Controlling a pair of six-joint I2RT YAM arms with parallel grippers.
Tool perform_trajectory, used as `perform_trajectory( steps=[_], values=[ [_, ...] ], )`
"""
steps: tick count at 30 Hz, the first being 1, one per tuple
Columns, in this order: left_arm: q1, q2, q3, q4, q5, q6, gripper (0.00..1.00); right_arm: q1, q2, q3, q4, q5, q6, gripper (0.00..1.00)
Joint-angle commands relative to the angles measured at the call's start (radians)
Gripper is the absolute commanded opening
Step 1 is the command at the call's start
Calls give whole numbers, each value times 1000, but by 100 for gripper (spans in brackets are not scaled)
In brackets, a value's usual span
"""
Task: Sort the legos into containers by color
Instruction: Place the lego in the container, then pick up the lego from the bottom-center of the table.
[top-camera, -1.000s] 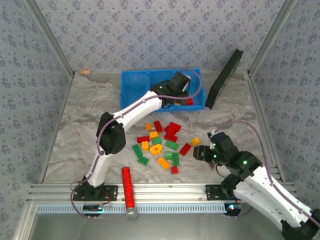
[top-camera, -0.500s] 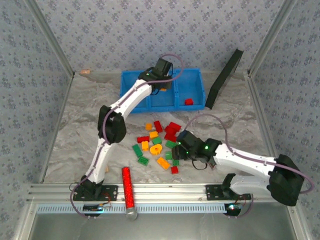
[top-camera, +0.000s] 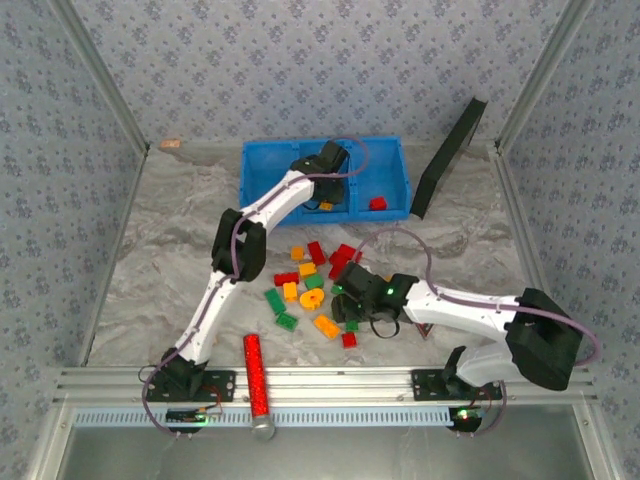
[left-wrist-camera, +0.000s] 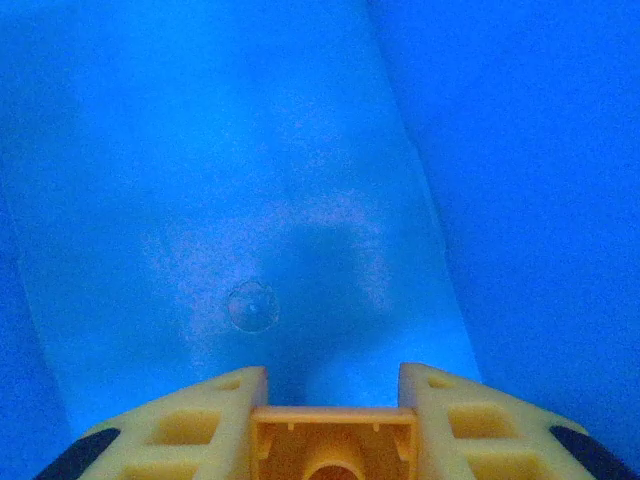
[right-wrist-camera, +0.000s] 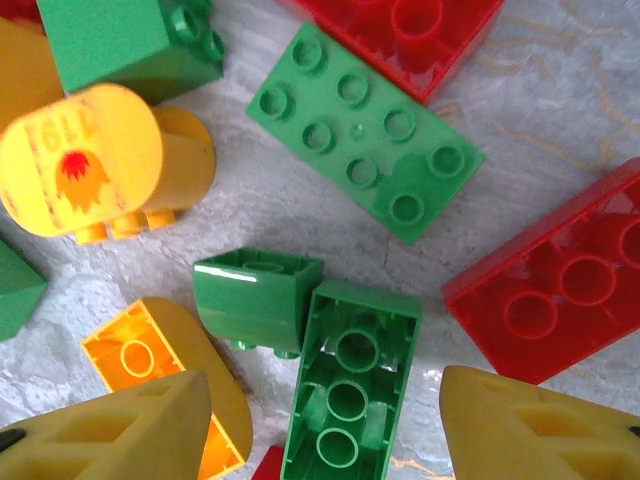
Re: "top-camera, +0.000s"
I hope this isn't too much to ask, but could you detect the round yellow lego piece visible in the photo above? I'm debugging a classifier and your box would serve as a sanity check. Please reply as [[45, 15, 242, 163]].
[[298, 288, 326, 313]]

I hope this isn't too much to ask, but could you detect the blue plastic bin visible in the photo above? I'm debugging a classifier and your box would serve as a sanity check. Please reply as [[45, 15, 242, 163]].
[[352, 136, 414, 221], [242, 139, 303, 227], [297, 138, 359, 224]]

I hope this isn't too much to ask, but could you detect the red glitter tube silver cap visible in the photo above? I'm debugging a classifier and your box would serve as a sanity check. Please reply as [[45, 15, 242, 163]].
[[241, 333, 277, 442]]

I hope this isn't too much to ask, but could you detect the black flat board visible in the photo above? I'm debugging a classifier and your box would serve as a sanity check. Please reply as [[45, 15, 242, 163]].
[[409, 96, 490, 221]]

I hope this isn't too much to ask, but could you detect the small circuit board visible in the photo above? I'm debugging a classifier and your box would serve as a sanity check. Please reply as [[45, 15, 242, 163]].
[[166, 406, 207, 425], [448, 406, 485, 432]]

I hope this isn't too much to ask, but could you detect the black cable loop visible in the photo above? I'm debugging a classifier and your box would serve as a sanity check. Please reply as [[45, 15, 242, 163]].
[[368, 317, 402, 341]]

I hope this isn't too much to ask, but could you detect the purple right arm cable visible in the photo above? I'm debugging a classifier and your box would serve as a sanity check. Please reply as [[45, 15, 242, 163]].
[[355, 227, 601, 437]]

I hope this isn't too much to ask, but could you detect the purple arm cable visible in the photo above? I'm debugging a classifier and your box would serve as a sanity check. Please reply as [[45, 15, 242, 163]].
[[355, 227, 601, 437], [141, 137, 371, 439]]

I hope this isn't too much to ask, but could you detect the aluminium frame rail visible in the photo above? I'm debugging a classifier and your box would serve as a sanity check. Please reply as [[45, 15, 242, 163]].
[[52, 366, 599, 404]]

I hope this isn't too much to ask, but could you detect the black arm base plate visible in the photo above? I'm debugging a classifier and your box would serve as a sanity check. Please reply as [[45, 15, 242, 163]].
[[146, 368, 237, 403], [411, 368, 503, 402]]

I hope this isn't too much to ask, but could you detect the white slotted cable duct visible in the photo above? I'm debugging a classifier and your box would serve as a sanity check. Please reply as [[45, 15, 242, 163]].
[[73, 410, 454, 429]]

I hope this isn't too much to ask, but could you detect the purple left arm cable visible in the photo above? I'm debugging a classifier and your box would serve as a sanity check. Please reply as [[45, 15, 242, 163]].
[[141, 137, 371, 439]]

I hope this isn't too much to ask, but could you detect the aluminium frame post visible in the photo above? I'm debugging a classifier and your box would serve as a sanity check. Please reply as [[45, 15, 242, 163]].
[[493, 0, 597, 154], [48, 0, 152, 154]]

